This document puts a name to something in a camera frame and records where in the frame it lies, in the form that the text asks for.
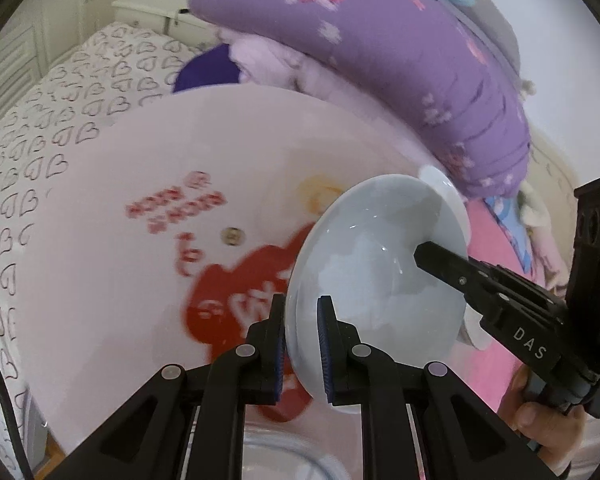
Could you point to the purple floral quilt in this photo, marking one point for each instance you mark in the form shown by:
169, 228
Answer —
380, 60

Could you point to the blue cartoon pillow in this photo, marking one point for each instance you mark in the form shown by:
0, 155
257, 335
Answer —
510, 230

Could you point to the dark purple cloth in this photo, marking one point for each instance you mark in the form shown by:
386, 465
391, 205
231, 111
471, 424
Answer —
205, 70

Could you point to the round pink table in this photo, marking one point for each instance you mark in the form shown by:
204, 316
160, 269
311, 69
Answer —
130, 220

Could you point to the cream panelled wardrobe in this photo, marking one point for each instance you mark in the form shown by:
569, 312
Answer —
20, 50

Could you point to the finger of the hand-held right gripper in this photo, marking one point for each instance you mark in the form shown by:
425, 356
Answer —
442, 265

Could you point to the cream nightstand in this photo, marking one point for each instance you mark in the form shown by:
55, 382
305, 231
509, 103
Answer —
150, 15

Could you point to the folded light pink blanket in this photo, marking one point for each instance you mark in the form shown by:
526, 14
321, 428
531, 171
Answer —
290, 70

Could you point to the heart print mattress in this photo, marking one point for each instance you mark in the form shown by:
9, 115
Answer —
40, 125

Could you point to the cream plush toy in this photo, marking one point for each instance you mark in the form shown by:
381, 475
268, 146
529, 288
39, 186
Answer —
545, 240

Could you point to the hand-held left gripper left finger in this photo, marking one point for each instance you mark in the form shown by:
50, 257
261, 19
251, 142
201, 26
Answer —
280, 360

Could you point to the white plate with grey rim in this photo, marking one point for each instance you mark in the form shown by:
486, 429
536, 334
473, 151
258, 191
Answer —
300, 460

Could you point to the person's right hand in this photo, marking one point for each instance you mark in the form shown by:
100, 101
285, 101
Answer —
545, 425

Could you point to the pink bed sheet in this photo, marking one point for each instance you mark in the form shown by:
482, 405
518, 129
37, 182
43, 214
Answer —
490, 360

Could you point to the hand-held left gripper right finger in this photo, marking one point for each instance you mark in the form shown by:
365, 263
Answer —
325, 355

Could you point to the plain white bowl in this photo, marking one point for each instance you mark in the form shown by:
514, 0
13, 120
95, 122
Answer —
375, 285
455, 200

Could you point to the grey floral pillow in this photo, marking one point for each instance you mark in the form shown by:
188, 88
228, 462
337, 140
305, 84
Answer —
480, 5

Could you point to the cream bed headboard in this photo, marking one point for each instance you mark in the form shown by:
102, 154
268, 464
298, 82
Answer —
555, 160

